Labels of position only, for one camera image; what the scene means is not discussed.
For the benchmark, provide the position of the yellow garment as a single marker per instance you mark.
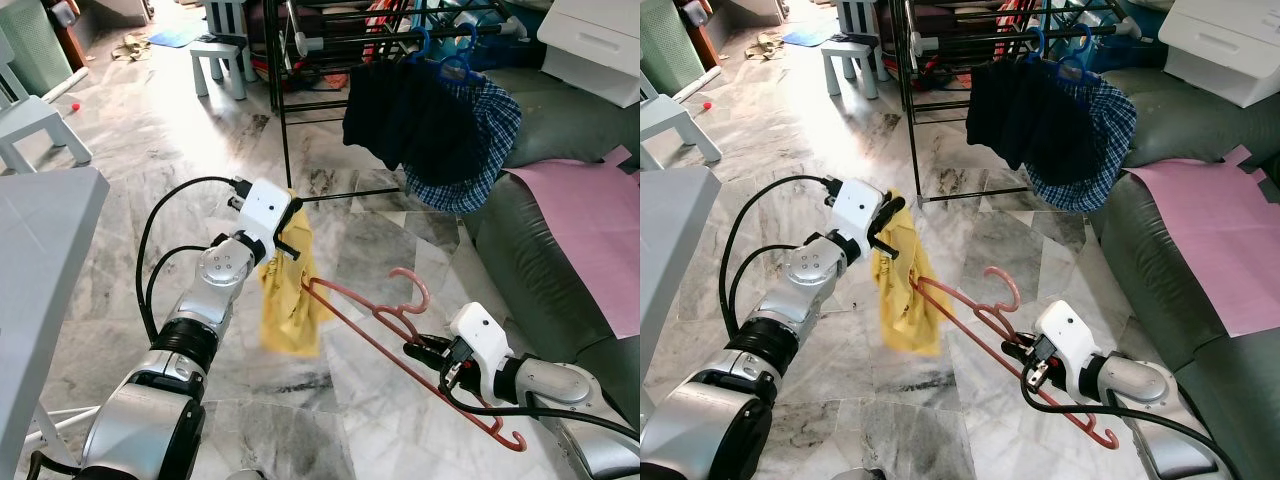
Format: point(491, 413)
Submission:
point(905, 310)
point(290, 310)

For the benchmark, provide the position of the navy garment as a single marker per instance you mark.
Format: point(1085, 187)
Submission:
point(1030, 120)
point(410, 120)

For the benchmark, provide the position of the pink sheet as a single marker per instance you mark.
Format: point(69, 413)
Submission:
point(1210, 230)
point(590, 230)

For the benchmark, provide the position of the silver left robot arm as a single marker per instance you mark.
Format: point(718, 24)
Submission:
point(190, 320)
point(790, 320)

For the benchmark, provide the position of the light blue child chair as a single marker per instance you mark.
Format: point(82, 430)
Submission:
point(35, 115)
point(670, 115)

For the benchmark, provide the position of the mint green storage bin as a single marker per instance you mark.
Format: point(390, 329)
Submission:
point(30, 45)
point(668, 45)

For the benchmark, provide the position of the blue floor mat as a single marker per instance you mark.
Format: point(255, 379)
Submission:
point(178, 35)
point(810, 35)

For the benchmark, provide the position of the white box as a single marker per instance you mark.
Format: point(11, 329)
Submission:
point(1220, 45)
point(590, 45)

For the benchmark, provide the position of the pink plastic clothes hanger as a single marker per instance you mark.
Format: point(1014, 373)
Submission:
point(960, 320)
point(360, 335)

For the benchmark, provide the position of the grey folding table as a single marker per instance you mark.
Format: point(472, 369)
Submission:
point(40, 260)
point(670, 260)

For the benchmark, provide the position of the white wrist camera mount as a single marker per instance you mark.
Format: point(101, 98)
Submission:
point(263, 210)
point(1065, 328)
point(858, 210)
point(480, 330)

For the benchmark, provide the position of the black metal clothes rack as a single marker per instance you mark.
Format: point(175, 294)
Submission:
point(285, 130)
point(908, 130)

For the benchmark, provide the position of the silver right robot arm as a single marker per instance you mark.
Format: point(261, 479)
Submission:
point(560, 385)
point(1140, 385)

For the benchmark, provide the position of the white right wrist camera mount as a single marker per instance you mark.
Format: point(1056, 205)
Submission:
point(1065, 328)
point(480, 330)

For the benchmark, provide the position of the dark green sofa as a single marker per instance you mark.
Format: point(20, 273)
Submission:
point(1180, 130)
point(560, 130)

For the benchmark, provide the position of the white tube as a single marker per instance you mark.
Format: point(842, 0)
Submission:
point(697, 85)
point(65, 85)

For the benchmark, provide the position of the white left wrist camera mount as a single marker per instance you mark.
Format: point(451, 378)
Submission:
point(263, 210)
point(858, 210)

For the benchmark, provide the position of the brown crumpled item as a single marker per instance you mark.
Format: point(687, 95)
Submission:
point(130, 47)
point(765, 47)

